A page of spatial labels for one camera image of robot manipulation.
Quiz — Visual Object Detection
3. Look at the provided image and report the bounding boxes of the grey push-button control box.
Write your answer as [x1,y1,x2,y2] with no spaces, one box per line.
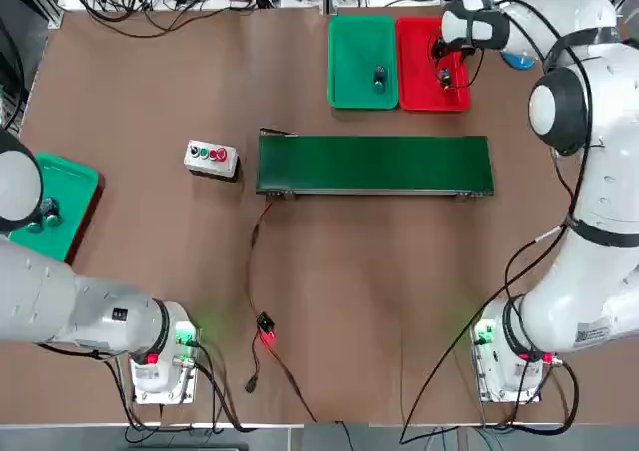
[182,138,243,182]

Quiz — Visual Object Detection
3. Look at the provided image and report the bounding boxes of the green belt conveyor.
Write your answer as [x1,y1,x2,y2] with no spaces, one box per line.
[255,127,497,203]

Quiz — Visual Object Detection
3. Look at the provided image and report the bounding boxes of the green tray holding spare parts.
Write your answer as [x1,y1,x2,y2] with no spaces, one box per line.
[8,153,100,261]

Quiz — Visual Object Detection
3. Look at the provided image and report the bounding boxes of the red plastic tray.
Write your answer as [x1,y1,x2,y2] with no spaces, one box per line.
[394,16,472,114]

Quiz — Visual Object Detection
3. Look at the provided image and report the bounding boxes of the blue desk lamp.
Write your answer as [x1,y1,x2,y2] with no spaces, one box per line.
[500,0,595,72]

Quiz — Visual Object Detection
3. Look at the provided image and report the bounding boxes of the large green plastic tray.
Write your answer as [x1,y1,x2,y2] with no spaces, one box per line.
[326,15,401,111]

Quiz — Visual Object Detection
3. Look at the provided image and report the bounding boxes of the small black power module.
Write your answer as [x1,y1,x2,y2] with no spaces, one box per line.
[255,311,279,347]

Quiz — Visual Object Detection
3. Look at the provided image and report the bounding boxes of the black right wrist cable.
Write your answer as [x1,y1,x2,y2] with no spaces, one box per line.
[398,0,608,445]

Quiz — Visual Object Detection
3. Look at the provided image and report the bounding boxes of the red-black conveyor cable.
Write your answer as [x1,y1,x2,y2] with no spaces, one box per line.
[243,199,320,425]

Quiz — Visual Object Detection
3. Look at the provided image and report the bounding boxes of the black loose cable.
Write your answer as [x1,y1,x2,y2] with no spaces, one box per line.
[82,0,211,39]

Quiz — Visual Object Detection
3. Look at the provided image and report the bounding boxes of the black right arm base cable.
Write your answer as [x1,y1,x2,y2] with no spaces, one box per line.
[518,353,581,433]

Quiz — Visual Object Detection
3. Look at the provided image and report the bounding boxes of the black arm base cable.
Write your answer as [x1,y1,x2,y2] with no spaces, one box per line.
[102,338,259,435]
[518,353,581,433]

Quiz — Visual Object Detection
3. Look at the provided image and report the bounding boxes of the black left arm base cable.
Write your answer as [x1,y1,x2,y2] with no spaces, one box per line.
[102,338,259,435]

